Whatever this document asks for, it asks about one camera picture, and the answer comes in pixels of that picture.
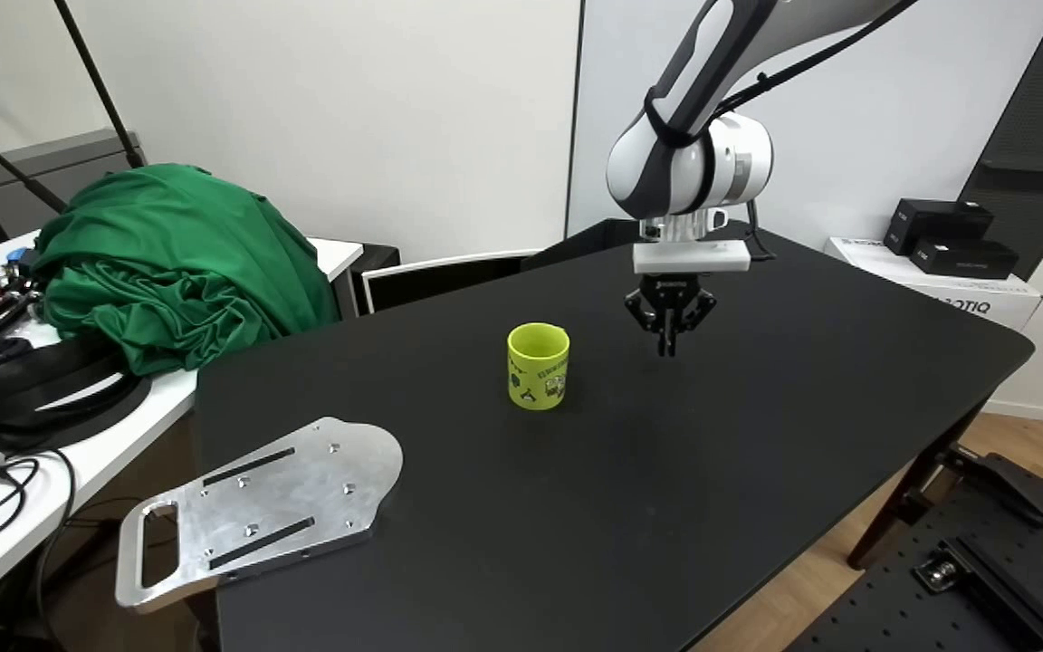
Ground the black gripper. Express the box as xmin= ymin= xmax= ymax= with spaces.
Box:
xmin=622 ymin=275 xmax=715 ymax=357

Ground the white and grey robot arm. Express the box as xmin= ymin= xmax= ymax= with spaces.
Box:
xmin=604 ymin=0 xmax=916 ymax=356

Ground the yellow-green mug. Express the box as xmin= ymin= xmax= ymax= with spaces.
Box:
xmin=508 ymin=321 xmax=573 ymax=413

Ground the black device on box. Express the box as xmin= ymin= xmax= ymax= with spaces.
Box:
xmin=883 ymin=200 xmax=1018 ymax=280

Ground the white cardboard box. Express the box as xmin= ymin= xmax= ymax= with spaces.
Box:
xmin=824 ymin=237 xmax=1043 ymax=328

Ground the black perforated breadboard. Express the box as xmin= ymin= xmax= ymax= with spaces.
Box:
xmin=790 ymin=457 xmax=1043 ymax=652

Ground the silver metal mounting plate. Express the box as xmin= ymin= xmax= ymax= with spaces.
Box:
xmin=114 ymin=418 xmax=403 ymax=611

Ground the green cloth pile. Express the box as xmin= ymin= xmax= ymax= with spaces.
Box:
xmin=31 ymin=164 xmax=335 ymax=378

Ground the black tripod pole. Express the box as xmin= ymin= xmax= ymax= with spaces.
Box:
xmin=50 ymin=0 xmax=143 ymax=165

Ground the white side table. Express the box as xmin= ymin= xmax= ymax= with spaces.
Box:
xmin=0 ymin=229 xmax=365 ymax=630

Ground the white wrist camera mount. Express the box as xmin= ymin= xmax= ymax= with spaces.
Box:
xmin=632 ymin=210 xmax=749 ymax=275

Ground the black cable coil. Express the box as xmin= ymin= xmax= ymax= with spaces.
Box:
xmin=0 ymin=336 xmax=152 ymax=457

